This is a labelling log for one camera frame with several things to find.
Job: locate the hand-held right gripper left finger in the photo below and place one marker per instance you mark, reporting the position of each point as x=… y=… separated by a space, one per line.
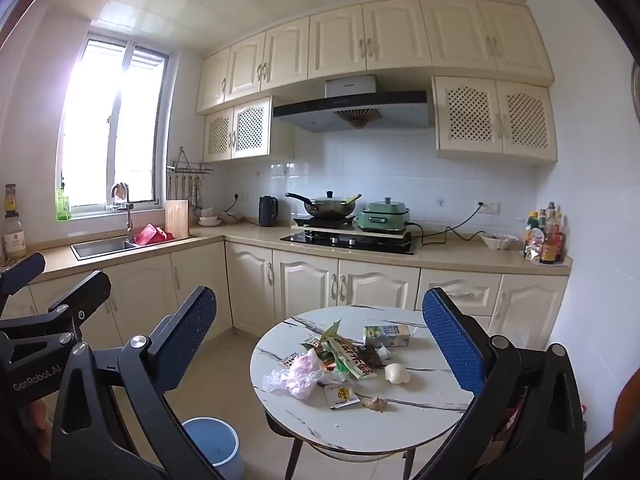
x=192 y=332

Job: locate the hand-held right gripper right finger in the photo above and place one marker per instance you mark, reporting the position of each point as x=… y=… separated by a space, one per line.
x=452 y=345

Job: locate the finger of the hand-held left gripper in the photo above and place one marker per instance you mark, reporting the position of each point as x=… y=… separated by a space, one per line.
x=22 y=276
x=87 y=290

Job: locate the ginger root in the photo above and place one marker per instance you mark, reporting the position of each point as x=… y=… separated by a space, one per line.
x=377 y=403

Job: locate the blue trash bin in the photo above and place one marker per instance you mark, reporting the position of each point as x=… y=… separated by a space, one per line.
x=212 y=447

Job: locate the white packet with yellow label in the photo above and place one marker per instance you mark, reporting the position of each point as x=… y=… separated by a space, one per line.
x=342 y=396

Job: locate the person's left hand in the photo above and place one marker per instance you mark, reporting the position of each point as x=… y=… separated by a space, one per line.
x=39 y=422

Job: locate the clear bottle with orange label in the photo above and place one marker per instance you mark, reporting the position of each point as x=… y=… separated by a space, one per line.
x=14 y=240

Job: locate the steel sink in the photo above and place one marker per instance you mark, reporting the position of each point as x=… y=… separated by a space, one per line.
x=100 y=247

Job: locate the round marble table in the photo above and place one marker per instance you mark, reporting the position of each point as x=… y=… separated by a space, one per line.
x=430 y=390

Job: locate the milk carton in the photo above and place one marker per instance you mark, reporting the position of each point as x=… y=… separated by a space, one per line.
x=387 y=336

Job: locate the dark sauce bottle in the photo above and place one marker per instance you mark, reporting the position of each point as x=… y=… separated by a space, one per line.
x=10 y=202

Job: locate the green bottle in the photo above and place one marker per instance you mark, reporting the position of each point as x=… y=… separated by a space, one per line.
x=63 y=207

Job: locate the black snack packet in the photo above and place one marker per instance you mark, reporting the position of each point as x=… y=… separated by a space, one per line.
x=371 y=354

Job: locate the red basket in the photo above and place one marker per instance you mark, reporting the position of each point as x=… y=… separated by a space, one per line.
x=152 y=235

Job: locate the metal faucet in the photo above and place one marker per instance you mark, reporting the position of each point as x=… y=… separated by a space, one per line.
x=128 y=215

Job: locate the red white patterned packet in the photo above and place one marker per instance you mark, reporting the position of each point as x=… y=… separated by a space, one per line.
x=289 y=360

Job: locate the yellow packet with red label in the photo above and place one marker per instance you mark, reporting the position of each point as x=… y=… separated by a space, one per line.
x=350 y=362

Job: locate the pink white plastic bag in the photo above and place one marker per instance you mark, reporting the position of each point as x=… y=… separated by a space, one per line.
x=295 y=377

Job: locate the white bowl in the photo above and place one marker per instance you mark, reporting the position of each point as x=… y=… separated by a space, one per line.
x=498 y=241

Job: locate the wooden cutting board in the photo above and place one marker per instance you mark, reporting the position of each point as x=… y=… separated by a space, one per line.
x=176 y=219

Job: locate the stack of white bowls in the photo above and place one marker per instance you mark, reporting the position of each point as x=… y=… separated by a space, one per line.
x=209 y=217

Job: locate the cream lower cabinets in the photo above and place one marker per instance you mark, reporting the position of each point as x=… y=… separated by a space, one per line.
x=300 y=280

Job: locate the cluster of condiment bottles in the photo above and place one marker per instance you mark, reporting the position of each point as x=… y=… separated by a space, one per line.
x=546 y=237

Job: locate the black kettle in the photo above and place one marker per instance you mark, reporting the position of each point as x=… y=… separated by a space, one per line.
x=268 y=211

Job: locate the black gas stove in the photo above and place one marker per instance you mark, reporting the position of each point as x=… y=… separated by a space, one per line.
x=350 y=244

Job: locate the green electric cooker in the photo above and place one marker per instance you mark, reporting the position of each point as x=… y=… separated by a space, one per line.
x=385 y=216

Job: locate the hanging utensil rack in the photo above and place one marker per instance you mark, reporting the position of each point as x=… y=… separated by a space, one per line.
x=190 y=167

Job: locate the window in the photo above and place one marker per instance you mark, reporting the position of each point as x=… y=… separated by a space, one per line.
x=110 y=130

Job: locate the black induction cooker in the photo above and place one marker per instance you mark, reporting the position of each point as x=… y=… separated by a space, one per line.
x=325 y=221

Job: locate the wok with lid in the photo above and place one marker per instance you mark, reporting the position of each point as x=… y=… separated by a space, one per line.
x=327 y=206

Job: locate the small lattice door cabinet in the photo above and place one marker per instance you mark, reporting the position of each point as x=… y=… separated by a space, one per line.
x=250 y=130

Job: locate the large lattice door cabinet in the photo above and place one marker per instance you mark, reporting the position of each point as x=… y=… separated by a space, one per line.
x=495 y=117

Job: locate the range hood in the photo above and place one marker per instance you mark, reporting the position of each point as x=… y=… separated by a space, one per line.
x=352 y=110

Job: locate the cream upper cabinet row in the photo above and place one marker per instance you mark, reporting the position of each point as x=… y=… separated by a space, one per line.
x=390 y=35

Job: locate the wall outlet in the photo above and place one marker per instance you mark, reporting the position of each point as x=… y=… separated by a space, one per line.
x=241 y=195
x=488 y=206

